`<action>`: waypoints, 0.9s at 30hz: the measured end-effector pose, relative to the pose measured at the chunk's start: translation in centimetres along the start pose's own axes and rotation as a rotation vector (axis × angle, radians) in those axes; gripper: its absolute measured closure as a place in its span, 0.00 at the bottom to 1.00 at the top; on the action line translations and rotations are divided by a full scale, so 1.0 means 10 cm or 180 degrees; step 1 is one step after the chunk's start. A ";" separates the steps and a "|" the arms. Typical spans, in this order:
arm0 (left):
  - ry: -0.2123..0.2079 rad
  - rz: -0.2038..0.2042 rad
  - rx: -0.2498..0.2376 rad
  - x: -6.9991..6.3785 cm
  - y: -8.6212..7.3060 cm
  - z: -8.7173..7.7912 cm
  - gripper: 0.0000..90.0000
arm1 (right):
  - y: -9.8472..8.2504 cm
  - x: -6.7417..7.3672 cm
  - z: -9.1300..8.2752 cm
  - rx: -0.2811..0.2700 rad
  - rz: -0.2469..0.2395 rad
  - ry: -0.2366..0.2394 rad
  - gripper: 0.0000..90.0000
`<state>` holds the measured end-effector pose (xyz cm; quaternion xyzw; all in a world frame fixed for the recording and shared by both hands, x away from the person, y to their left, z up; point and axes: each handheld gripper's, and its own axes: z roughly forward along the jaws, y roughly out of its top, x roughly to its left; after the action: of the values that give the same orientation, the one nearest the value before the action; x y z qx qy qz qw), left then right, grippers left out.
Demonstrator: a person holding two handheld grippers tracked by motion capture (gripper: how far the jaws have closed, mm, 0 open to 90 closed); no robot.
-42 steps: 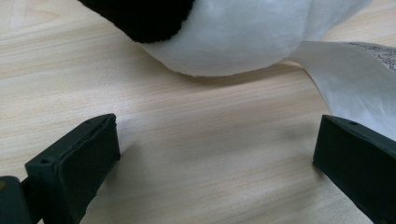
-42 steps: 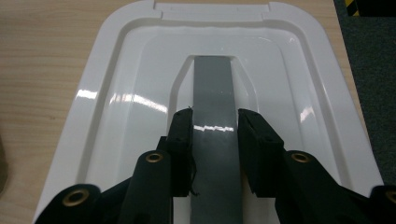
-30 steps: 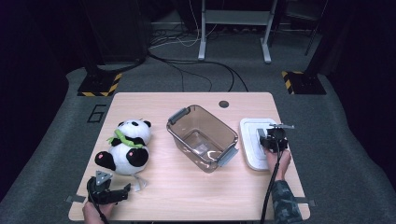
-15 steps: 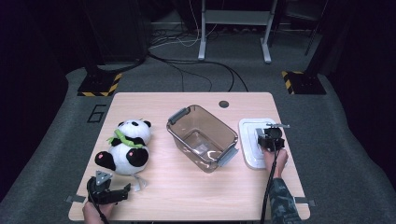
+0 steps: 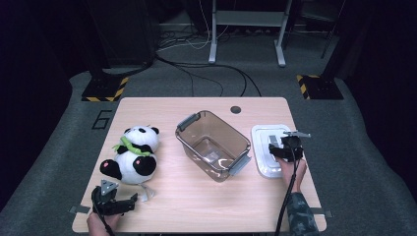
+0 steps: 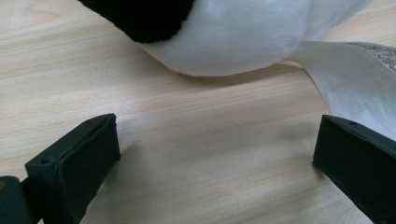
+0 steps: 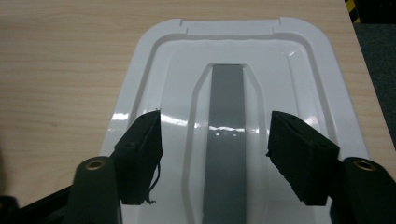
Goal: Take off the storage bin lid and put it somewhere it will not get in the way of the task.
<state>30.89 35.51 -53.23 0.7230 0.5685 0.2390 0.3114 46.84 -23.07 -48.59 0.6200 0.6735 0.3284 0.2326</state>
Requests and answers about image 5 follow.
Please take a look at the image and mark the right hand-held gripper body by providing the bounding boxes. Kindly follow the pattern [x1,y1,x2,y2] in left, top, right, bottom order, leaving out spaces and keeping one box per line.
[278,131,312,163]

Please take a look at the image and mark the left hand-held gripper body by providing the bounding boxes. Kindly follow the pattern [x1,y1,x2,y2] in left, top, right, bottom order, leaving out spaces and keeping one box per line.
[91,179,134,216]

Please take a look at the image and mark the white box lid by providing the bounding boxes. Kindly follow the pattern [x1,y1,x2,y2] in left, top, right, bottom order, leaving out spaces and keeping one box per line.
[251,123,296,180]

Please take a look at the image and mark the panda plush toy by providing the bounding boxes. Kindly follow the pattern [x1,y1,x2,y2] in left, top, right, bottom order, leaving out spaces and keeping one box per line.
[99,125,161,203]

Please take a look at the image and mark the clear brown storage box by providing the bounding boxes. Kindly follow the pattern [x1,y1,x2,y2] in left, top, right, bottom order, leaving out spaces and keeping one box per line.
[174,110,253,183]

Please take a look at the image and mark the person's left hand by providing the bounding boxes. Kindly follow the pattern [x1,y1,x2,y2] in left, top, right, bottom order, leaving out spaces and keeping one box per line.
[87,210,123,236]

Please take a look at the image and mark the person's right hand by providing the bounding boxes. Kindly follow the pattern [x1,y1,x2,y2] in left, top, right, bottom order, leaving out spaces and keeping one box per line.
[274,156,308,194]

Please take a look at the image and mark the grey tape strip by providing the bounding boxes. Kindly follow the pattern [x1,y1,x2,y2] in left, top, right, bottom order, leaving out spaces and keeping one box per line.
[68,205,91,214]
[311,206,332,219]

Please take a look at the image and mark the white metal stand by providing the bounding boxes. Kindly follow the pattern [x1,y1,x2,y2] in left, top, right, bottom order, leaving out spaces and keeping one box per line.
[208,0,294,68]

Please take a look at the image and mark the dark cabinet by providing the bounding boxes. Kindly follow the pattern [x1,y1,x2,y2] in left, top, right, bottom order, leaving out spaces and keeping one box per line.
[87,0,158,68]

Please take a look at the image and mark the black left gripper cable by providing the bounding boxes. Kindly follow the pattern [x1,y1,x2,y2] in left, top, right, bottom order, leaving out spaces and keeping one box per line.
[91,186,116,236]

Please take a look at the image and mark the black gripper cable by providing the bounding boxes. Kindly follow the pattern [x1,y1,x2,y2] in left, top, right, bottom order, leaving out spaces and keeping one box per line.
[274,141,303,236]
[91,186,116,236]

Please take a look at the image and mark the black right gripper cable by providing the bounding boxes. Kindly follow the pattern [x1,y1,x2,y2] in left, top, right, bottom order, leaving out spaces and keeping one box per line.
[274,141,303,236]

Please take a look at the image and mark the black yellow striped base plate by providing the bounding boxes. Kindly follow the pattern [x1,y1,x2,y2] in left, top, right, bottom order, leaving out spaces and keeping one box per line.
[296,74,344,101]
[81,76,130,102]

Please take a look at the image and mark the black floor cables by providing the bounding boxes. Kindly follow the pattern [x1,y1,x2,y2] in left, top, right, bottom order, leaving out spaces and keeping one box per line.
[155,29,263,98]

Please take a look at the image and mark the white floor cable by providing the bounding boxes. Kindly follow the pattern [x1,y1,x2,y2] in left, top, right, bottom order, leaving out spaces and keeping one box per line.
[156,0,230,52]

